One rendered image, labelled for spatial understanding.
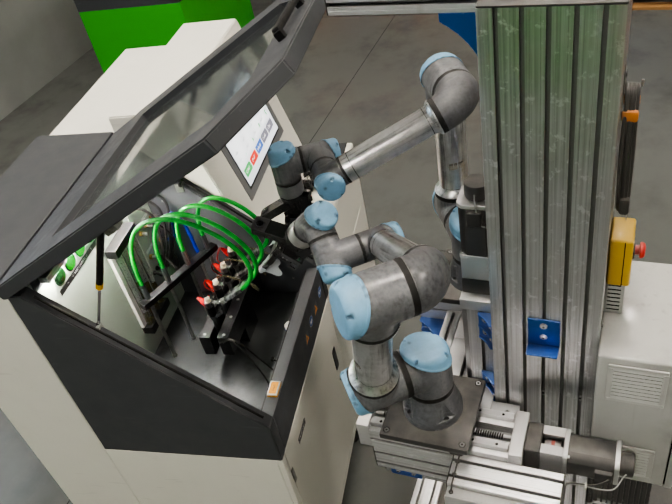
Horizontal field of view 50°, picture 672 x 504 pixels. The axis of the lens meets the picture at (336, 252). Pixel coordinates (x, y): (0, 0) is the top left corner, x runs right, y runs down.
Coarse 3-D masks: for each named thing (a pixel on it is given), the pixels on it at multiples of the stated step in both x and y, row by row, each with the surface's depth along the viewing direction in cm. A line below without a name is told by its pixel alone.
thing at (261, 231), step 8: (256, 216) 186; (256, 224) 184; (264, 224) 184; (272, 224) 185; (280, 224) 184; (256, 232) 184; (264, 232) 183; (272, 232) 183; (280, 232) 183; (280, 240) 183
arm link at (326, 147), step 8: (312, 144) 193; (320, 144) 193; (328, 144) 193; (336, 144) 193; (304, 152) 192; (312, 152) 191; (320, 152) 190; (328, 152) 190; (336, 152) 192; (304, 160) 192; (312, 160) 189; (304, 168) 193
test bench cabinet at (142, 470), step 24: (120, 456) 223; (144, 456) 220; (168, 456) 217; (192, 456) 215; (216, 456) 213; (144, 480) 230; (168, 480) 227; (192, 480) 225; (216, 480) 222; (240, 480) 219; (264, 480) 216; (288, 480) 214
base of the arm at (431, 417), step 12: (444, 396) 172; (456, 396) 176; (408, 408) 180; (420, 408) 175; (432, 408) 173; (444, 408) 175; (456, 408) 176; (408, 420) 180; (420, 420) 176; (432, 420) 175; (444, 420) 176; (456, 420) 177
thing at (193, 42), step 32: (192, 32) 267; (224, 32) 262; (160, 64) 250; (192, 64) 245; (128, 96) 234; (288, 128) 294; (224, 160) 243; (224, 192) 239; (256, 192) 259; (352, 192) 296; (352, 224) 295; (352, 352) 292
